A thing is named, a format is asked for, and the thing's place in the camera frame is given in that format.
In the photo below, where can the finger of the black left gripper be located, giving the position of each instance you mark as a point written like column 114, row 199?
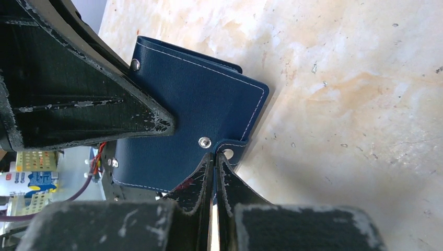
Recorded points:
column 62, row 86

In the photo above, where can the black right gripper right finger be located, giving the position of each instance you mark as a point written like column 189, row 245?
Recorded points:
column 247, row 221

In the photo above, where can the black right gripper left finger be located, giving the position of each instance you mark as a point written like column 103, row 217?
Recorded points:
column 180, row 220

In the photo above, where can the dark blue leather card holder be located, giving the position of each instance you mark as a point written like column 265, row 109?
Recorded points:
column 215, row 107

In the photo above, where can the white plastic bottle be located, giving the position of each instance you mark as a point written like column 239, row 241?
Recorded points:
column 28, row 183

